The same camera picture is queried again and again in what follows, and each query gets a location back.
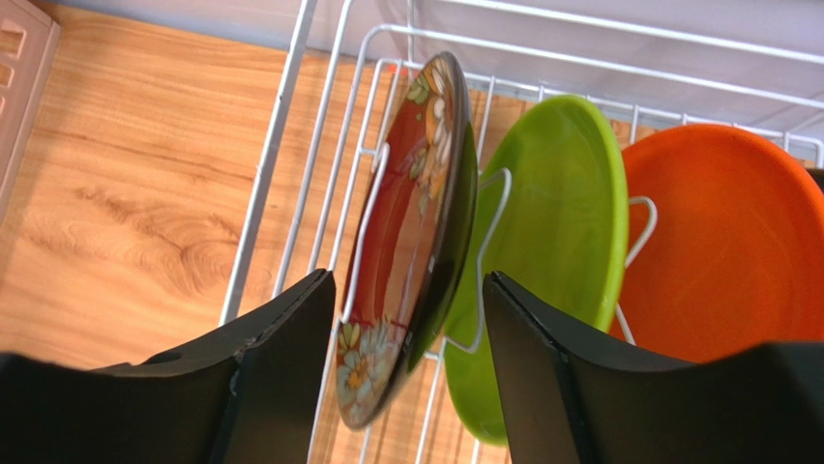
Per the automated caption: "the pink plastic file organizer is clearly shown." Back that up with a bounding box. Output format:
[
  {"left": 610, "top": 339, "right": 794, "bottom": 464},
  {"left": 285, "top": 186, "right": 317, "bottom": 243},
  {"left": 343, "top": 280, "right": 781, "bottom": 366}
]
[{"left": 1, "top": 1, "right": 61, "bottom": 216}]

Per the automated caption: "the orange plate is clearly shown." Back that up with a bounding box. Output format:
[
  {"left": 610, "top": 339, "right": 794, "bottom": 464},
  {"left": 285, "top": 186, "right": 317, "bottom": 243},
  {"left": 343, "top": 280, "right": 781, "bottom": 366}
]
[{"left": 619, "top": 124, "right": 823, "bottom": 363}]

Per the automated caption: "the green plate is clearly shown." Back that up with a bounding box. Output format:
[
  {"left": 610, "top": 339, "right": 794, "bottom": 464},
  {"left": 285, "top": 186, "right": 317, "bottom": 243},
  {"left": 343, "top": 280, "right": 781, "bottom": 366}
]
[{"left": 444, "top": 95, "right": 629, "bottom": 447}]

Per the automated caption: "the red floral plate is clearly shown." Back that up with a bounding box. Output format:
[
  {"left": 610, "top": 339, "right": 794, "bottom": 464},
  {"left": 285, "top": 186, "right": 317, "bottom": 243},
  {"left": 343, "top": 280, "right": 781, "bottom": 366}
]
[{"left": 335, "top": 51, "right": 479, "bottom": 430}]

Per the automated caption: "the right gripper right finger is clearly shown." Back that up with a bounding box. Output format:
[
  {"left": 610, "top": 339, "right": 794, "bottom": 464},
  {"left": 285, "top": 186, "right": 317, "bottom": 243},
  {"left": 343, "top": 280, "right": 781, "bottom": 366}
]
[{"left": 483, "top": 272, "right": 823, "bottom": 463}]

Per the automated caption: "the white wire dish rack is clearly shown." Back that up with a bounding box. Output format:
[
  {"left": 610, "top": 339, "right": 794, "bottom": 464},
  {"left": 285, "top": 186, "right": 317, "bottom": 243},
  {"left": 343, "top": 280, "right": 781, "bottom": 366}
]
[{"left": 219, "top": 0, "right": 824, "bottom": 464}]

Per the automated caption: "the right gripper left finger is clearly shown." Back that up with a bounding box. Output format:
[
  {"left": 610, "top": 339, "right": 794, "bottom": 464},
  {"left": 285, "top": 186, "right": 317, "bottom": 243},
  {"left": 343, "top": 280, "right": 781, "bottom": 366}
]
[{"left": 1, "top": 270, "right": 336, "bottom": 463}]

